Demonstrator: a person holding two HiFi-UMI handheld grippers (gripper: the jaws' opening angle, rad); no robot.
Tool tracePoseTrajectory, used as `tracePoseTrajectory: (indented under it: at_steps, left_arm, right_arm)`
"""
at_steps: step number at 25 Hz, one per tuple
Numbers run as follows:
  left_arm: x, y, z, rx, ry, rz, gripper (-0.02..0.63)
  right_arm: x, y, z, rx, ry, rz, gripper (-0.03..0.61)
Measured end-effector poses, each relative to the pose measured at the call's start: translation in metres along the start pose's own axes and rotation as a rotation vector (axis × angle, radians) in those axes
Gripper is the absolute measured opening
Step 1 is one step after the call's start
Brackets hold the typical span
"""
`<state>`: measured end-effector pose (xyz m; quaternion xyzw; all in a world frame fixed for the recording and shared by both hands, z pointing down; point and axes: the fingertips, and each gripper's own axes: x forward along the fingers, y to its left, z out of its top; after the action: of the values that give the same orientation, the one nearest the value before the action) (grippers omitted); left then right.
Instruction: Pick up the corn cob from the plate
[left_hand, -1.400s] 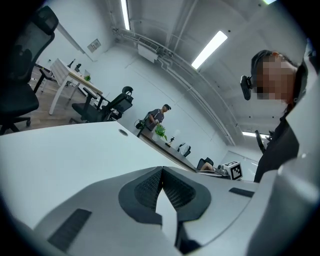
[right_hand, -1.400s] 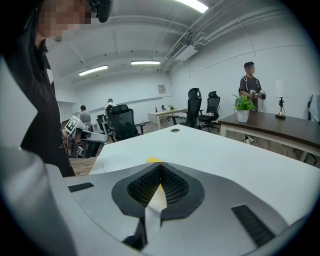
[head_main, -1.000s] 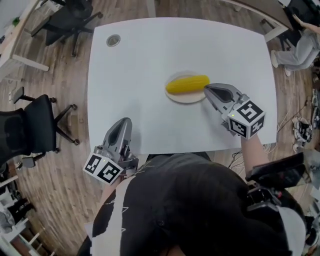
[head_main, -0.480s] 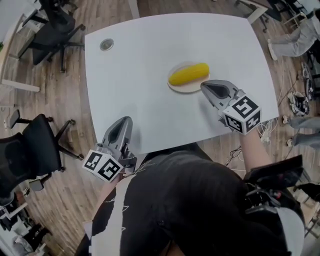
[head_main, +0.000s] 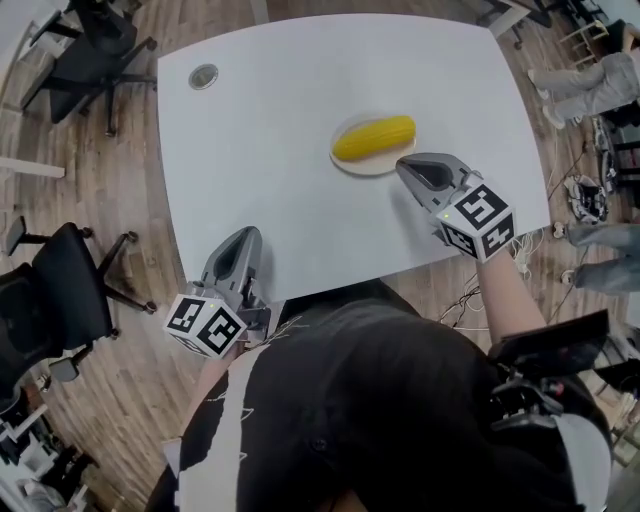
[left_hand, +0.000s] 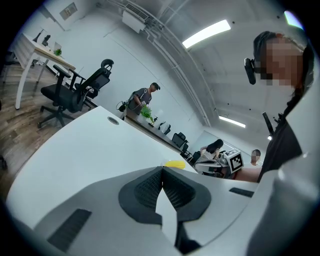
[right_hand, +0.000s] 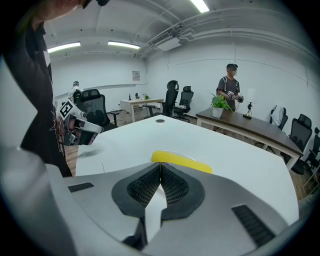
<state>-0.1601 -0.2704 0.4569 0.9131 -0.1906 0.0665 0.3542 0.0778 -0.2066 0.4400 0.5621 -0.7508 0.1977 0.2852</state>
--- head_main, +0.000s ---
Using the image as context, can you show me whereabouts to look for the black and white bag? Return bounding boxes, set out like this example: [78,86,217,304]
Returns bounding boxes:
[563,173,610,225]

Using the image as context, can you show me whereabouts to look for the wooden stool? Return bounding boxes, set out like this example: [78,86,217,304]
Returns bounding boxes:
[558,20,610,70]

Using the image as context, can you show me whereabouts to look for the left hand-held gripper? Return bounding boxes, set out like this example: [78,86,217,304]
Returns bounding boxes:
[162,226,274,360]

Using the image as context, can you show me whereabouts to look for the white cable bundle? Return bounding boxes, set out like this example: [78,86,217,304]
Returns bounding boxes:
[509,227,546,276]

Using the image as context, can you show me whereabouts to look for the black head-mounted camera rig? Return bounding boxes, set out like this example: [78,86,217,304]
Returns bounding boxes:
[487,308,612,434]

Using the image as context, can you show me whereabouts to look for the small beige plate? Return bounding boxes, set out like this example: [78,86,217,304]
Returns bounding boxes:
[328,112,419,179]

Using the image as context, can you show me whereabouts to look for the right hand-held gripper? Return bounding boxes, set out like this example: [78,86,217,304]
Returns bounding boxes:
[395,152,517,265]

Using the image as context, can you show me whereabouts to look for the white shelf rack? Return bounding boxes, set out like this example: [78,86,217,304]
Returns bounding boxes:
[0,404,51,471]

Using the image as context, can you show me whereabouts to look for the person's black cap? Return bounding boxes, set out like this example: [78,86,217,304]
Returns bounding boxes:
[237,278,501,512]

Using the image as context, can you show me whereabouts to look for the person's left forearm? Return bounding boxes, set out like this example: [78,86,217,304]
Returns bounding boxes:
[187,342,249,426]

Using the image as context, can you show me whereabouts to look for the black office chair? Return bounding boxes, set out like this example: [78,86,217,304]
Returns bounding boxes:
[507,0,559,50]
[19,0,159,137]
[0,215,157,401]

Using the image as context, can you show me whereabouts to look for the round desk cable grommet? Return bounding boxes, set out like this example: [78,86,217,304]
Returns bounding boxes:
[188,63,220,92]

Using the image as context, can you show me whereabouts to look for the yellow corn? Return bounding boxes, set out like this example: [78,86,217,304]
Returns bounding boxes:
[331,114,417,163]

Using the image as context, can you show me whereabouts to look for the black cables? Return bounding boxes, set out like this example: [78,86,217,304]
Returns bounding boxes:
[439,272,484,329]

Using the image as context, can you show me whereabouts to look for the dark wooden table white frame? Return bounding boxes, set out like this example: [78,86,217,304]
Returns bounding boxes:
[477,0,531,39]

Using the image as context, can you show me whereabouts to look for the person's black and white shirt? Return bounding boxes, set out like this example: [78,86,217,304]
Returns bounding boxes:
[147,344,616,512]

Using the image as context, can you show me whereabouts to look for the light wooden desk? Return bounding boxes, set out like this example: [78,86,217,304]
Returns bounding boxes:
[0,0,67,180]

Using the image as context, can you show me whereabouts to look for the person's right forearm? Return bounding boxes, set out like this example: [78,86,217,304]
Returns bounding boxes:
[473,247,547,351]

